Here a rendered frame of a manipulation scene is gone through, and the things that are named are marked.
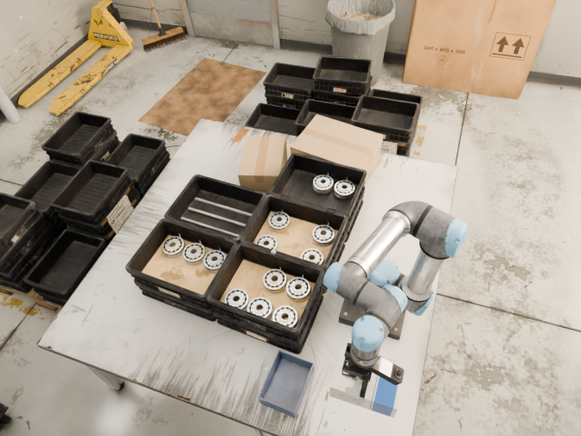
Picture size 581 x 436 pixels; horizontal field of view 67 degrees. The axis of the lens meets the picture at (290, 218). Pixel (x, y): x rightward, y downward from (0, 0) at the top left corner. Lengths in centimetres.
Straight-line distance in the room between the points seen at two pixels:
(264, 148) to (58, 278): 148
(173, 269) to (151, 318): 24
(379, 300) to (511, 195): 249
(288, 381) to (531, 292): 177
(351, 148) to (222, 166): 76
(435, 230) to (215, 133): 175
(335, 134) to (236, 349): 121
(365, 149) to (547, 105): 243
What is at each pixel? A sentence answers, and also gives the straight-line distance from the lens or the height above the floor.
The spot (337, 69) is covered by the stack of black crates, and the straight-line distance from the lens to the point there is 364.
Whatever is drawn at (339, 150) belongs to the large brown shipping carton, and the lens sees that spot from 233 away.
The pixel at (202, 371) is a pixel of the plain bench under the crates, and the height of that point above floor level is 70.
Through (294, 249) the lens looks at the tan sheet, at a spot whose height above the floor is 83.
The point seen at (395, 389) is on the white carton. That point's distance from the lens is 141.
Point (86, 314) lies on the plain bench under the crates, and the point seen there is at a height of 70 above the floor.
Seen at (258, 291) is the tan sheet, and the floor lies 83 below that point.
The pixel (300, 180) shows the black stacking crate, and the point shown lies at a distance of 228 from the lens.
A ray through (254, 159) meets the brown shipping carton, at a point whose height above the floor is 86.
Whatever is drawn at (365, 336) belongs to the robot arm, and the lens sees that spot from 110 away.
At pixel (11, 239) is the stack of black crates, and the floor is 53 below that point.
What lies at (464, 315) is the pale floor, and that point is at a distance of 289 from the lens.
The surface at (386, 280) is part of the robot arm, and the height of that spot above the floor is 98.
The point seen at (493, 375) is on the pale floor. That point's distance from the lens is 278.
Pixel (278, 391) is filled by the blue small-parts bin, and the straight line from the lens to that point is 186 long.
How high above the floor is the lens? 247
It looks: 51 degrees down
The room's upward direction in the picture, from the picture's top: 6 degrees counter-clockwise
